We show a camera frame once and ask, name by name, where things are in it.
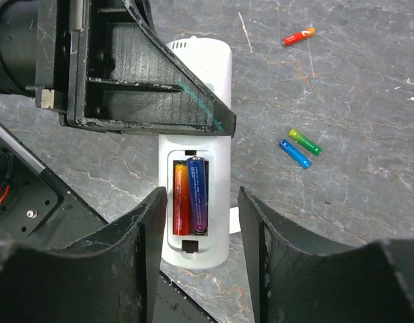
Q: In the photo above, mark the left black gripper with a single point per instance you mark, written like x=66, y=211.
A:
x=100, y=66

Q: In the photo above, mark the green battery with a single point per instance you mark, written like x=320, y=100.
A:
x=305, y=142

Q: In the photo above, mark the purple battery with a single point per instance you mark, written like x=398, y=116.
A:
x=198, y=194

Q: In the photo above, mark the white battery cover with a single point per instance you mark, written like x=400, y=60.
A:
x=234, y=221

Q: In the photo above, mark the white remote control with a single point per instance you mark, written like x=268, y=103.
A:
x=211, y=61

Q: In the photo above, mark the red orange battery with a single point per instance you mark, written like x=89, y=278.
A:
x=299, y=36

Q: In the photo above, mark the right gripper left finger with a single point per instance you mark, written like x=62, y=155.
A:
x=110, y=275

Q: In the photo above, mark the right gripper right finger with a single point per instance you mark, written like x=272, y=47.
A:
x=296, y=275

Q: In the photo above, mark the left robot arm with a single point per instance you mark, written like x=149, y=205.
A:
x=18, y=46

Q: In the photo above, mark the blue battery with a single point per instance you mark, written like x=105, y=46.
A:
x=295, y=154

